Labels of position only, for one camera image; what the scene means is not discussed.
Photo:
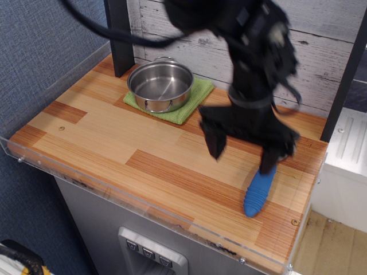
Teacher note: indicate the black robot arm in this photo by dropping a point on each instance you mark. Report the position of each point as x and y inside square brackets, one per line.
[262, 56]

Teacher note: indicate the silver dispenser button panel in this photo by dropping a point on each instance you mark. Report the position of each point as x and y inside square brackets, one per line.
[145, 256]

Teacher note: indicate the stainless steel pot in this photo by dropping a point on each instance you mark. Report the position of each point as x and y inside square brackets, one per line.
[161, 86]

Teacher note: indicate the dark left frame post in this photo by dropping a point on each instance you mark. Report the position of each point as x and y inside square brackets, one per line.
[118, 19]

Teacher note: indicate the green folded cloth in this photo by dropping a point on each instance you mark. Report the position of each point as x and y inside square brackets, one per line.
[200, 90]

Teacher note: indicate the clear acrylic table guard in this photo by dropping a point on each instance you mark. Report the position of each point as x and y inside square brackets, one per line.
[75, 125]

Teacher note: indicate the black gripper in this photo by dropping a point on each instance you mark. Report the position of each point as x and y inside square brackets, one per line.
[257, 126]

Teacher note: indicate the grey toy fridge cabinet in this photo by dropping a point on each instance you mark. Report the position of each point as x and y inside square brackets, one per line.
[98, 221]

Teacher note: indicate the blue handled metal spoon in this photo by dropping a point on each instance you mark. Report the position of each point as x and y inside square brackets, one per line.
[257, 192]

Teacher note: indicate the white side cabinet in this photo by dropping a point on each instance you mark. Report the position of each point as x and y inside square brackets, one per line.
[340, 191]

